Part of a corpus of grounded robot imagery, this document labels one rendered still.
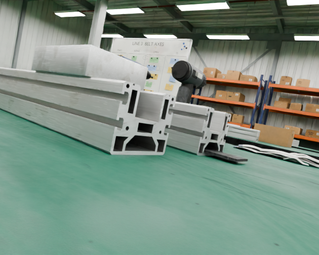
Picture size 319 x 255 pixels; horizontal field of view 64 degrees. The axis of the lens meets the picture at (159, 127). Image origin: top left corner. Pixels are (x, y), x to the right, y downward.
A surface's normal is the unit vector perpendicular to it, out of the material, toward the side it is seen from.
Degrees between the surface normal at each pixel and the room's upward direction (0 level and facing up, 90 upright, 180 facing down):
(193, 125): 90
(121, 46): 90
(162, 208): 0
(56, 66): 90
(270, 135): 89
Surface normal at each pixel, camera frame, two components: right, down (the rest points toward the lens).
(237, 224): 0.20, -0.98
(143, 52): -0.53, -0.07
